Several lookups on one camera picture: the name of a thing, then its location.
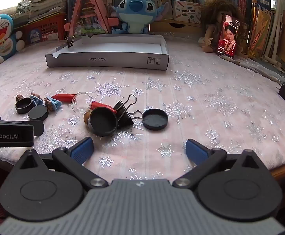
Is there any blue cat robot plush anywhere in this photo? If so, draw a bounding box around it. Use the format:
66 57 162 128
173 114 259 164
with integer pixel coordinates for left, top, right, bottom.
0 14 25 65

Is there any large black round container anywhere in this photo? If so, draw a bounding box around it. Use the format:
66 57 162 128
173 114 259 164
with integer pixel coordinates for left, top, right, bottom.
88 107 119 137

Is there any red plastic crate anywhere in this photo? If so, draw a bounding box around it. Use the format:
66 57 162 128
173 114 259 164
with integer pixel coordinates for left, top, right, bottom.
12 12 68 45

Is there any black smartphone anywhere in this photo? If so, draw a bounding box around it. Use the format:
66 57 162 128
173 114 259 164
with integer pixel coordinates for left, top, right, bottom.
217 14 241 60

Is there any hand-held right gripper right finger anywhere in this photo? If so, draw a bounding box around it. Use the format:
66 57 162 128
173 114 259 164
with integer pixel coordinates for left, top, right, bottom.
172 138 267 189

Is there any stack of books and papers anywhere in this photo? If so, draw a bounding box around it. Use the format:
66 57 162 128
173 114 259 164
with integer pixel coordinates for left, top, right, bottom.
17 0 69 18

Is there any small black round container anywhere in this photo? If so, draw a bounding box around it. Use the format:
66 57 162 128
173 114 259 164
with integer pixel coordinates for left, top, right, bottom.
15 97 35 114

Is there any wooden drawer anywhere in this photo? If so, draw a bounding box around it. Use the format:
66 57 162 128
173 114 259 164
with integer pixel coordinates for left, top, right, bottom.
149 19 202 34

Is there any small black disc lid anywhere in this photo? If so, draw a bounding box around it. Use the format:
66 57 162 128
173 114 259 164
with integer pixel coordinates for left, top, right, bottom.
28 106 49 122

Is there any brown-haired doll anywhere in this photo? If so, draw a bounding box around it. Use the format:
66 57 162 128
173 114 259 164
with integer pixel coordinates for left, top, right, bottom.
198 0 250 60

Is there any blue bear hair clip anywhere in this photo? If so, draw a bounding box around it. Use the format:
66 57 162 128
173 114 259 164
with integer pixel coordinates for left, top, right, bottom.
44 97 62 111
29 92 44 106

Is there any red chili pepper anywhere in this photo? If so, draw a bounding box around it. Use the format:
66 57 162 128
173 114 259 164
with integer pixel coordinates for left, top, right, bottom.
51 93 77 103
91 101 114 113

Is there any grey phone lanyard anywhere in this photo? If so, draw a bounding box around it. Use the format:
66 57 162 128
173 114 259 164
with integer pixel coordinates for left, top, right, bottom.
218 54 285 83

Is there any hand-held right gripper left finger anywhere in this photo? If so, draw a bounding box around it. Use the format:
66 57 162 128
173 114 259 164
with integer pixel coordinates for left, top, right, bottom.
12 136 109 189

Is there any white pipe frame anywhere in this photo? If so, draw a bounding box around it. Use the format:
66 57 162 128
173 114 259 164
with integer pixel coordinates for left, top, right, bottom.
262 0 285 67

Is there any row of colourful thin books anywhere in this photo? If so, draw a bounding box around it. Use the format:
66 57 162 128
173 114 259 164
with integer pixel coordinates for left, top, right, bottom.
247 2 279 57

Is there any blue alien plush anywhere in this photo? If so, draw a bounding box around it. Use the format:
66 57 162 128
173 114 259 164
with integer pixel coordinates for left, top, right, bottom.
111 0 170 35

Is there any large black binder clip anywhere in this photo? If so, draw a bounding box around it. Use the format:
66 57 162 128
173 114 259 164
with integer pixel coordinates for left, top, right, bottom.
113 94 143 128

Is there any pink triangular dollhouse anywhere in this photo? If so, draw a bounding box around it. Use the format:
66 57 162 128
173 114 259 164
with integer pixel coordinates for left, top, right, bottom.
64 0 119 39

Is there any printed white cardboard box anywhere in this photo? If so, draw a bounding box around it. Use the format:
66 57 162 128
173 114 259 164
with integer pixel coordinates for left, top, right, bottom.
173 0 202 25

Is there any small black binder clip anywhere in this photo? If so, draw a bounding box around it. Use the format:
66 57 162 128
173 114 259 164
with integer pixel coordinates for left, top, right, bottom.
64 36 76 48

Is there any pink snowflake tablecloth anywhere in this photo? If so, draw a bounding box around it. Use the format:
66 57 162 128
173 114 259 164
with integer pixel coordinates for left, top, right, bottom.
0 31 285 178

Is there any white cardboard box lid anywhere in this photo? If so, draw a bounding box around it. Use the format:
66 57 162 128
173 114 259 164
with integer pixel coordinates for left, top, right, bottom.
45 34 169 71

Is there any large black round lid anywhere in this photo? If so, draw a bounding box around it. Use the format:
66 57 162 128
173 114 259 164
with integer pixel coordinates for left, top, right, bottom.
142 109 169 131

